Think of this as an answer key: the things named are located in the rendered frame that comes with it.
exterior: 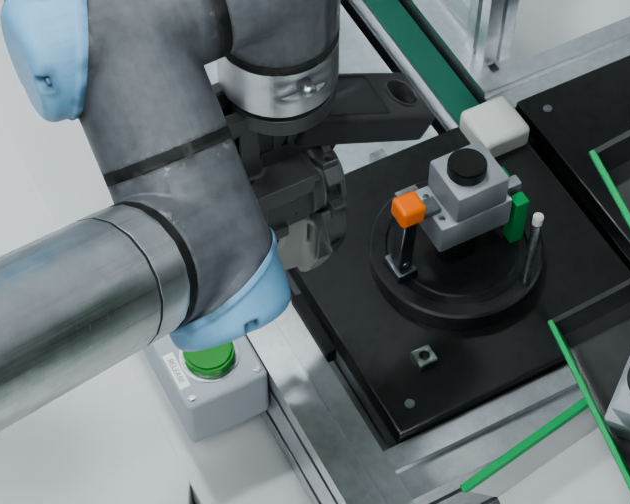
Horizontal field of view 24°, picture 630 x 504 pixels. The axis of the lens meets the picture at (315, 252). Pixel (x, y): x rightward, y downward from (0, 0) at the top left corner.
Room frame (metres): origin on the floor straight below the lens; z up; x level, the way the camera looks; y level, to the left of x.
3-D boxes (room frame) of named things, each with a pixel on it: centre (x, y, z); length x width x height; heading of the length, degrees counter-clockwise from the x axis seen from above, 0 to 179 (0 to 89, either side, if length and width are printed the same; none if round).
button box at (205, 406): (0.66, 0.12, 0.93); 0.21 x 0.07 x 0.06; 28
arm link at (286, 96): (0.61, 0.02, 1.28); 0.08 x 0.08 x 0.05
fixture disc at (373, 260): (0.68, -0.11, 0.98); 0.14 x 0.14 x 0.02
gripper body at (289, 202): (0.61, 0.03, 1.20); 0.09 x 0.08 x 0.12; 118
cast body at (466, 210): (0.68, -0.12, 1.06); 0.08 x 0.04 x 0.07; 118
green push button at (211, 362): (0.59, 0.08, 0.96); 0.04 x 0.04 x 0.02
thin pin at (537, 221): (0.65, -0.17, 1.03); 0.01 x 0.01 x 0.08
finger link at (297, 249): (0.60, 0.02, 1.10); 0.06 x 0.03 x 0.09; 118
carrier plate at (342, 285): (0.68, -0.11, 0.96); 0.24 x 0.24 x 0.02; 28
